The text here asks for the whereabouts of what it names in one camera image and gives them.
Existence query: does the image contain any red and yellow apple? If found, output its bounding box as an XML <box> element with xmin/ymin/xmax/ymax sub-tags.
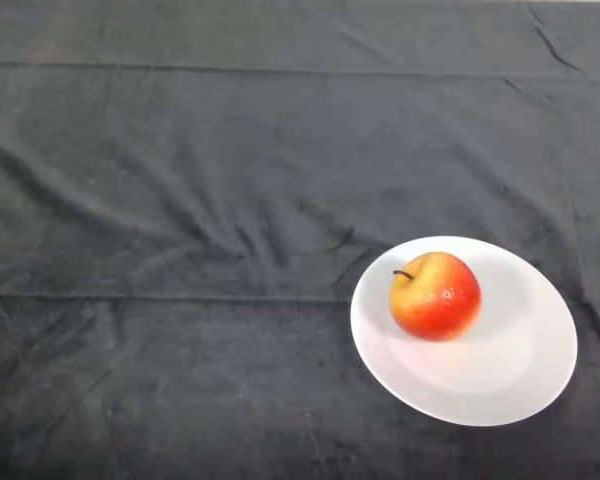
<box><xmin>388</xmin><ymin>251</ymin><xmax>483</xmax><ymax>343</ymax></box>

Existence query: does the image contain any white round plate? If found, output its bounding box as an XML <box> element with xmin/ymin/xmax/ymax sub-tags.
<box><xmin>349</xmin><ymin>235</ymin><xmax>579</xmax><ymax>428</ymax></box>

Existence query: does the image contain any black cloth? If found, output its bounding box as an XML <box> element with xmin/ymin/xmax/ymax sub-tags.
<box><xmin>0</xmin><ymin>0</ymin><xmax>600</xmax><ymax>480</ymax></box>

